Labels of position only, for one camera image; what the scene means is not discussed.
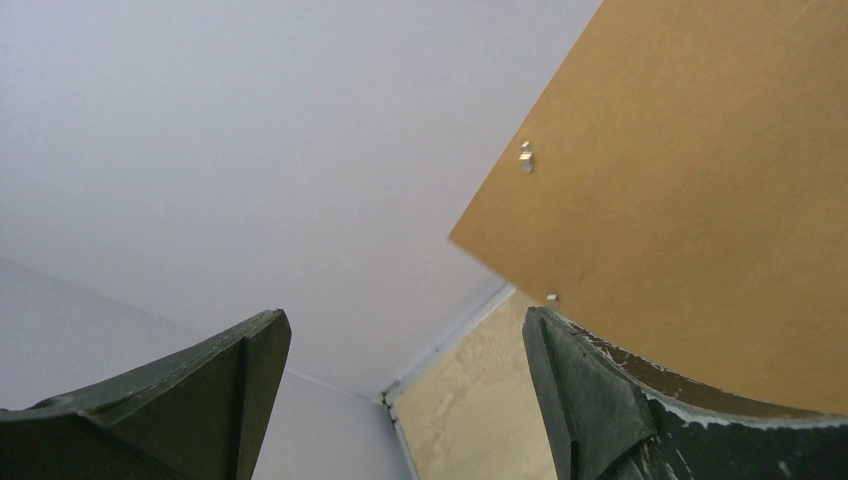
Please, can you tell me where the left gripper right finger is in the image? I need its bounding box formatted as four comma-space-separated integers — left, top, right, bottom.
522, 307, 847, 479

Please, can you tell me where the brown cardboard backing board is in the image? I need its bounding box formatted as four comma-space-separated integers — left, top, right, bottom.
450, 1, 847, 413

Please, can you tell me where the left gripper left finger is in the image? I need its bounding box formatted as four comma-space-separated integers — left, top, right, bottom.
1, 310, 292, 479

